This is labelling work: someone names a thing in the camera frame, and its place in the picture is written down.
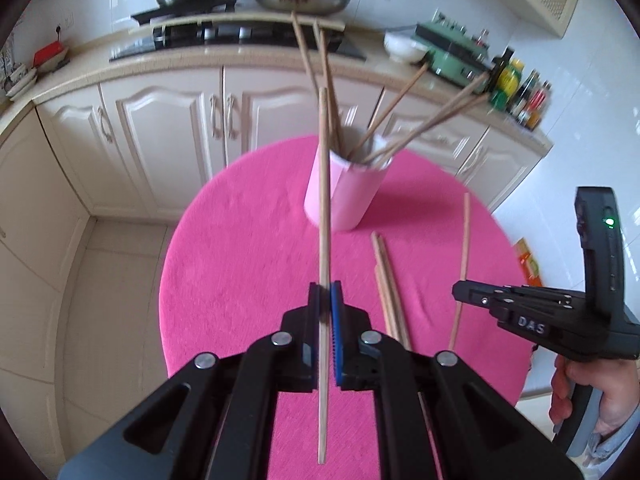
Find person's right hand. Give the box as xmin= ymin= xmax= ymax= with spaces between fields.
xmin=549 ymin=356 xmax=639 ymax=437

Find red container on counter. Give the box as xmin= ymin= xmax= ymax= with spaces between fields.
xmin=32 ymin=40 xmax=68 ymax=74

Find pink round table cloth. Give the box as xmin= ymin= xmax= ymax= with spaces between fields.
xmin=160 ymin=136 xmax=532 ymax=479

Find black gas hob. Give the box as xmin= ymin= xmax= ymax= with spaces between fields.
xmin=108 ymin=22 xmax=368 ymax=64

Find wooden chopstick of group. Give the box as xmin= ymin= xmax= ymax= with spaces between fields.
xmin=371 ymin=232 xmax=400 ymax=341
xmin=378 ymin=234 xmax=412 ymax=350

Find pink chopstick holder cup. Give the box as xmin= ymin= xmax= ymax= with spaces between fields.
xmin=304 ymin=127 xmax=393 ymax=232

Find orange package on floor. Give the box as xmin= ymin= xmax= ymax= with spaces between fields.
xmin=513 ymin=237 xmax=542 ymax=287

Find white ceramic bowl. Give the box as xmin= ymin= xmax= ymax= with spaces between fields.
xmin=383 ymin=32 xmax=428 ymax=64

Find stacked white dishes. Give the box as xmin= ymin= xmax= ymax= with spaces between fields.
xmin=4 ymin=64 xmax=37 ymax=100

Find green electric grill appliance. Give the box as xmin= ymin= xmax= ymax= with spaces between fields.
xmin=414 ymin=12 xmax=491 ymax=88

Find dark sauce bottle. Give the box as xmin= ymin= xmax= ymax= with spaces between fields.
xmin=509 ymin=70 xmax=540 ymax=117

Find green yellow bottle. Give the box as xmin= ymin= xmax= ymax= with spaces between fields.
xmin=489 ymin=58 xmax=524 ymax=112

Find wooden chopstick edge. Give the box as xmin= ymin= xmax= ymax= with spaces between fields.
xmin=448 ymin=192 xmax=471 ymax=351

